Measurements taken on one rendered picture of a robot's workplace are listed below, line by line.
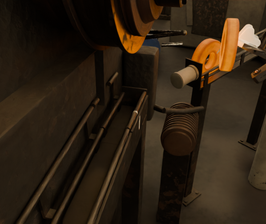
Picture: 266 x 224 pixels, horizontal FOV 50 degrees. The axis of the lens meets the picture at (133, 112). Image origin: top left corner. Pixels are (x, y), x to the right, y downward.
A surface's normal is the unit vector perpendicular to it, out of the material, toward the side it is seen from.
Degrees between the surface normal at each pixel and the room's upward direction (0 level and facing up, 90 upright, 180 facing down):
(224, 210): 0
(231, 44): 72
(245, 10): 90
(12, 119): 0
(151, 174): 0
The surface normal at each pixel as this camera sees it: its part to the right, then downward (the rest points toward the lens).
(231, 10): -0.46, 0.44
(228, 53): -0.22, 0.47
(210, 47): 0.64, 0.41
